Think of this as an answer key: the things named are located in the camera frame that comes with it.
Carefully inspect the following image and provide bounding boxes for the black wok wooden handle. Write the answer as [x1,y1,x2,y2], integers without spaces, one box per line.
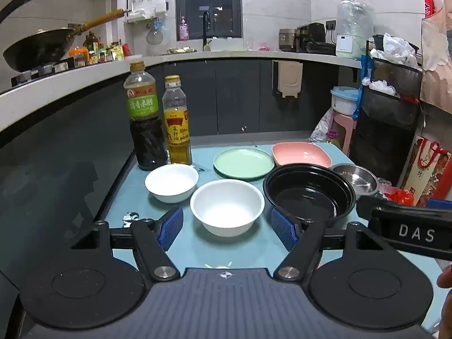
[3,9,126,72]

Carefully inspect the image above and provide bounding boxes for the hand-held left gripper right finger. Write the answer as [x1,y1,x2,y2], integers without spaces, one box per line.
[271,207,384,283]

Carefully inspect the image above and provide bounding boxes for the white container blue lid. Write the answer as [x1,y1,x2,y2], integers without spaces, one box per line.
[330,86,361,116]

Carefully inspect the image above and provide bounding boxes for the dark window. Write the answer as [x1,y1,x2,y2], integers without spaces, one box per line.
[175,0,244,41]

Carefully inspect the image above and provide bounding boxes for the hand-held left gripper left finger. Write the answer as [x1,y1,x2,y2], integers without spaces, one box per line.
[71,206,184,283]

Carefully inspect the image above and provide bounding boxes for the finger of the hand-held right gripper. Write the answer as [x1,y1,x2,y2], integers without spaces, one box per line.
[356,195,392,221]
[425,199,452,216]

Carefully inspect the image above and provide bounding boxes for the beige hanging bin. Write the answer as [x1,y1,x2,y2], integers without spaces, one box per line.
[277,60,303,98]

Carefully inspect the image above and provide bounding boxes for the stainless steel bowl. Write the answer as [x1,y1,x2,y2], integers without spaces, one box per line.
[331,163,379,196]

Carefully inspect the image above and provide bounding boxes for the beige paper bag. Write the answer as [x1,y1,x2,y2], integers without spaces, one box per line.
[420,0,452,114]

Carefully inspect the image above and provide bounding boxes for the black faucet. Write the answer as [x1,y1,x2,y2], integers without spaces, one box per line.
[202,11,213,52]

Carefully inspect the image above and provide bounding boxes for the dark vinegar bottle green label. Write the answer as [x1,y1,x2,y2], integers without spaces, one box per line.
[123,61,168,171]

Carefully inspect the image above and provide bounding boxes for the dark kitchen cabinets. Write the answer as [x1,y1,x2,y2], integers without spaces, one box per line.
[0,58,357,339]

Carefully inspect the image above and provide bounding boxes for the black curved hose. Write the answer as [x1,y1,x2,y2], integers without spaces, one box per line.
[0,0,39,25]

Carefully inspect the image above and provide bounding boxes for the white bowl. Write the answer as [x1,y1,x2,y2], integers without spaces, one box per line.
[190,179,265,238]
[144,163,200,204]

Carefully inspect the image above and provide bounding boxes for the pink plastic stool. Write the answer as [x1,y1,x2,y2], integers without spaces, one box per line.
[330,111,357,154]

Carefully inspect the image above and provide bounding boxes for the white wall rack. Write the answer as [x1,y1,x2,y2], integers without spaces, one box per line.
[125,0,169,23]

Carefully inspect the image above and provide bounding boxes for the white kitchen countertop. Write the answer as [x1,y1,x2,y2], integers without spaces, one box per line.
[0,50,364,131]

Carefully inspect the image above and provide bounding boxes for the red patterned gift bag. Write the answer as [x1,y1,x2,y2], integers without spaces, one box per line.
[401,135,452,207]

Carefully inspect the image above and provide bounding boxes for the black mesh rack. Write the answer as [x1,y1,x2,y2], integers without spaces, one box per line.
[351,35,424,184]

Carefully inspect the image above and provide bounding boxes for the blue printed tablecloth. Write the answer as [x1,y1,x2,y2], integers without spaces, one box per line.
[94,144,446,329]

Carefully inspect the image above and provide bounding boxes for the gas stove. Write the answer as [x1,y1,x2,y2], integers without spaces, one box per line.
[10,60,85,87]

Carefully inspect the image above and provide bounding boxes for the white plastic bag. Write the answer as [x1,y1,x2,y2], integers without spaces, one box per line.
[367,79,396,96]
[370,32,421,67]

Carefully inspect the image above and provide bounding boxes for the pink square dish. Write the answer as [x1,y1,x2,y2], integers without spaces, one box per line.
[271,142,333,168]

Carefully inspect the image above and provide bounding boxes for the red plastic bag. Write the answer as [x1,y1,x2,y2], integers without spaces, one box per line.
[378,178,414,205]

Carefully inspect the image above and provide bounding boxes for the black air fryer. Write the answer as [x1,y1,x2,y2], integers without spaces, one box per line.
[297,23,336,55]

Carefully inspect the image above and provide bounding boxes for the row of seasoning bottles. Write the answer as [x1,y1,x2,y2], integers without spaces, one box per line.
[83,32,133,65]

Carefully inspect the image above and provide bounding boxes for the white appliance plastic cover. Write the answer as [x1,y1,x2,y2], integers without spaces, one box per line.
[335,0,375,60]

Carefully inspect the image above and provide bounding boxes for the person's right hand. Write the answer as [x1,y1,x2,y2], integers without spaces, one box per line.
[433,262,452,339]

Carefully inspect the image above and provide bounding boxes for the green plate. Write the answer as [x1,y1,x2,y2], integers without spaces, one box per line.
[213,147,275,179]

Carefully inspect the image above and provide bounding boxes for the black plastic bowl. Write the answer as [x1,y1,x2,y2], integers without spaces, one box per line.
[263,164,357,227]

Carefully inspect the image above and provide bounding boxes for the hanging round strainer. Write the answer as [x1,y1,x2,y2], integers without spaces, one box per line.
[146,21,166,46]

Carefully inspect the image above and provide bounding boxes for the blue plastic tool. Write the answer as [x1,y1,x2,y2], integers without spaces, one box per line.
[353,55,373,119]

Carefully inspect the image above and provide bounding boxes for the orange lidded container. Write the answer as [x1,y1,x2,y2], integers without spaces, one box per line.
[69,47,89,68]

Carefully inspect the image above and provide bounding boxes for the silver rice cooker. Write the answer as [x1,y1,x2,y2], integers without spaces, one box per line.
[279,28,299,52]

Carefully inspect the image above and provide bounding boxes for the silver patterned bag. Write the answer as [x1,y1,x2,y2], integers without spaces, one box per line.
[310,111,336,144]

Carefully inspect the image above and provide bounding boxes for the yellow oil bottle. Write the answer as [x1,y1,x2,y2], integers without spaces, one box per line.
[162,75,193,166]

